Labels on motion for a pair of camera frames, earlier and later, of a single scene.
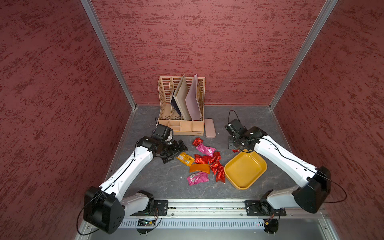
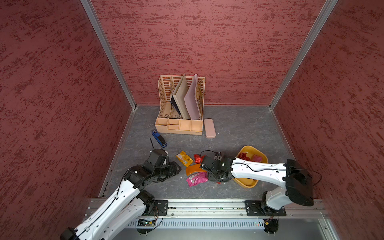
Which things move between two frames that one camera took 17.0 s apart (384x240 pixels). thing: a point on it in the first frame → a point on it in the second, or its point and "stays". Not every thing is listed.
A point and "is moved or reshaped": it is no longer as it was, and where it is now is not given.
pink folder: x=191 y=101 stays
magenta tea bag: x=209 y=151 → x=257 y=159
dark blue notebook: x=175 y=106 stays
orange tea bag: x=203 y=167 is moved or reshaped
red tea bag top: x=197 y=142 → x=243 y=156
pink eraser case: x=210 y=130 stays
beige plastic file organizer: x=167 y=114 stays
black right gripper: x=230 y=145 → x=212 y=178
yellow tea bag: x=185 y=158 stays
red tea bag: x=202 y=159 stays
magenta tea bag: x=197 y=177 stays
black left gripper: x=176 y=150 → x=172 y=170
